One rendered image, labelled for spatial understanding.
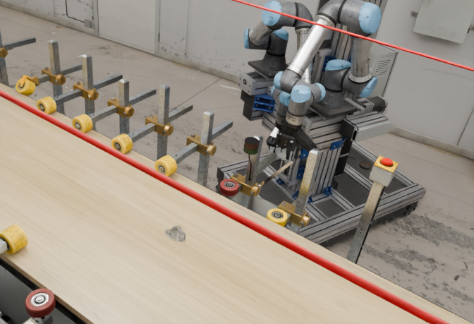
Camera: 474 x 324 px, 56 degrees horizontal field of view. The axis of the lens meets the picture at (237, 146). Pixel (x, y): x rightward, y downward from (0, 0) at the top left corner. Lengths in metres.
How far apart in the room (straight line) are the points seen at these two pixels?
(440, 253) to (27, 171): 2.61
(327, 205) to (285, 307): 1.64
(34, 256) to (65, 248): 0.09
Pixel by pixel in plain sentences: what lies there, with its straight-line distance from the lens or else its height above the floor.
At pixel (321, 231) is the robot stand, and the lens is 2.80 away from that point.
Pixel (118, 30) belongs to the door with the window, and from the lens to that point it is 5.77.
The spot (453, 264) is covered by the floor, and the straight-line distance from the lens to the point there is 3.36.
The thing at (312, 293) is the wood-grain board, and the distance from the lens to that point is 1.54.
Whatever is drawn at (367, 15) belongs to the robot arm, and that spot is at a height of 1.59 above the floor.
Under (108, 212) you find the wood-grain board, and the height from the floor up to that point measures 0.90.
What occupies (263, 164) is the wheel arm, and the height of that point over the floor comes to 0.86.
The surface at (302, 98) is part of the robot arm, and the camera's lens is 1.76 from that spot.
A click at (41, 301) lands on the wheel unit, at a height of 0.90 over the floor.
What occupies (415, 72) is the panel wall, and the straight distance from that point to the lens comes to 4.40.
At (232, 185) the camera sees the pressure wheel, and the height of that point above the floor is 0.90.
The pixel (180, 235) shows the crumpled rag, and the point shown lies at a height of 0.90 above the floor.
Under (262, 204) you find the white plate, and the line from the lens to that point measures 2.02.
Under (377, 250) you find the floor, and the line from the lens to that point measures 3.18.
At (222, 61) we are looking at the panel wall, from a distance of 5.01.
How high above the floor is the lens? 2.04
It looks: 32 degrees down
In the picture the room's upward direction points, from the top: 8 degrees clockwise
